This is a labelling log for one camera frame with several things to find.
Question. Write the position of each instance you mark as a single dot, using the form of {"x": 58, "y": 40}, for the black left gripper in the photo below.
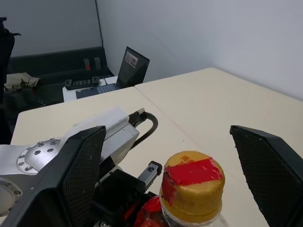
{"x": 118, "y": 186}

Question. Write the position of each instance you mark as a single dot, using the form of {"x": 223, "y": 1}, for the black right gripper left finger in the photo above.
{"x": 59, "y": 189}

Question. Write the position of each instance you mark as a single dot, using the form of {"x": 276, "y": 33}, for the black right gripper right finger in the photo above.
{"x": 272, "y": 177}

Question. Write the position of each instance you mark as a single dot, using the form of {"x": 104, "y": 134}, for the clear plastic red drink bottle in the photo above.
{"x": 149, "y": 215}

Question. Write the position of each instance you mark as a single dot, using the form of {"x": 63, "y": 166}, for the white side table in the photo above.
{"x": 68, "y": 94}

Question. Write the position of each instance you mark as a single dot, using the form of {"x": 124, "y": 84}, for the dark fabric bag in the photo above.
{"x": 21, "y": 99}

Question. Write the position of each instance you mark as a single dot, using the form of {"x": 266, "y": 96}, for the beige crumpled cloth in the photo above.
{"x": 19, "y": 80}

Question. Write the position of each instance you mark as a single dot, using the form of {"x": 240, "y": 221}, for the black open laptop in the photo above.
{"x": 132, "y": 71}

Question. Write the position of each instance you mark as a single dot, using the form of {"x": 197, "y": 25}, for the black sofa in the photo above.
{"x": 59, "y": 61}

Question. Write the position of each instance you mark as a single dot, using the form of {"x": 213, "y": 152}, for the tall black object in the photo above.
{"x": 6, "y": 71}

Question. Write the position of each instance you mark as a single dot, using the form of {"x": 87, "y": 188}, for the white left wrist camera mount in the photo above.
{"x": 106, "y": 120}

